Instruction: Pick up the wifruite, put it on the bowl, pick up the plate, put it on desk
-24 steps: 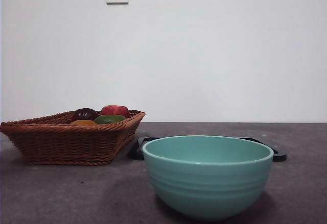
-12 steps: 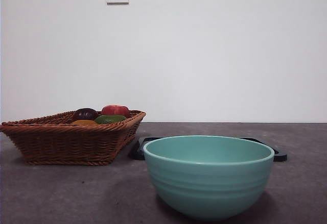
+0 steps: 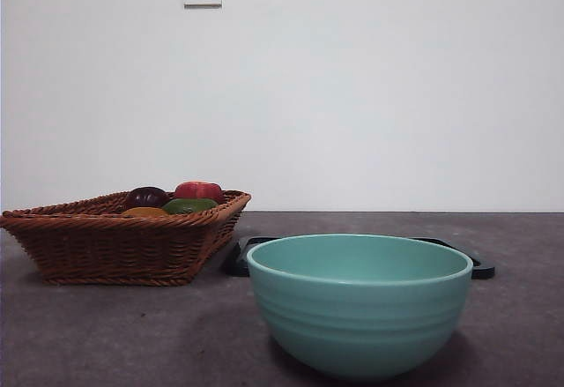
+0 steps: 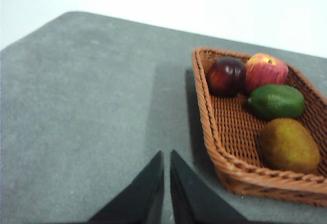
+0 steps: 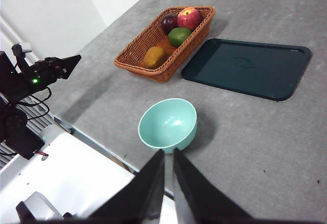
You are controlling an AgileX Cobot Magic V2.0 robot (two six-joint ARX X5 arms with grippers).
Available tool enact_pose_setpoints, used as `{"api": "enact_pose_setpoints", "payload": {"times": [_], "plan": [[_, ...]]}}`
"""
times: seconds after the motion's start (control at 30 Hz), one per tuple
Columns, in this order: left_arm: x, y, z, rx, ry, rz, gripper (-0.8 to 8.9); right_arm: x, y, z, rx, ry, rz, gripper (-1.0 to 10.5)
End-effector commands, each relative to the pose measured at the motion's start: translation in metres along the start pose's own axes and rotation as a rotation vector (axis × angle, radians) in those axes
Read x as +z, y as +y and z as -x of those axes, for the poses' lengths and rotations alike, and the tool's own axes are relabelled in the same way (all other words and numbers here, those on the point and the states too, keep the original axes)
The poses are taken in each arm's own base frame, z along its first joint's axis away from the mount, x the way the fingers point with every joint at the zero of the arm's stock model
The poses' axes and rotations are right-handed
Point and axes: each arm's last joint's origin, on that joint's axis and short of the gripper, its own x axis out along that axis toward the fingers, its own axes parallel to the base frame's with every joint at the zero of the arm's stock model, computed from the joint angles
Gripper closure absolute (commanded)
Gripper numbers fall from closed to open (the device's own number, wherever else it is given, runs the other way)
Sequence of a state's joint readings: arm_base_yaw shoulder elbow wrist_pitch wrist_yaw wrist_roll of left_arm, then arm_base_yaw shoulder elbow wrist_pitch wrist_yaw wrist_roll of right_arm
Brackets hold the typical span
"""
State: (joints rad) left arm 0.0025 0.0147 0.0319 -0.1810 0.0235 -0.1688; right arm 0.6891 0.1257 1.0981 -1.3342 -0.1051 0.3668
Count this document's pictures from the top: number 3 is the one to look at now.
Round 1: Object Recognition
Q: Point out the brown kiwi fruit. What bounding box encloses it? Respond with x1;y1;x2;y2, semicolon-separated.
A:
121;205;170;218

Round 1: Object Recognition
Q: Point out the teal ribbed bowl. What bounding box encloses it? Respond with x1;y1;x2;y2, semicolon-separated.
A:
245;233;474;382

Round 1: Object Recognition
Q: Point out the red apple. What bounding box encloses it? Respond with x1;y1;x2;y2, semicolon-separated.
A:
174;180;225;205

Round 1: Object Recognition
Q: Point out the dark teal rectangular tray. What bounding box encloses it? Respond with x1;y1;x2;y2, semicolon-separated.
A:
221;235;496;279

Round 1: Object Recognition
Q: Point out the green avocado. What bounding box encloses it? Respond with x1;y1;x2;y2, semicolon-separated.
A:
161;197;220;215

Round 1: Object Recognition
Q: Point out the dark purple fruit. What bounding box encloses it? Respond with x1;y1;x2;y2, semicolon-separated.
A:
123;185;171;211

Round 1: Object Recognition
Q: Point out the brown wicker basket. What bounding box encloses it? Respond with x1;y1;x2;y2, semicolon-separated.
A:
0;189;253;286

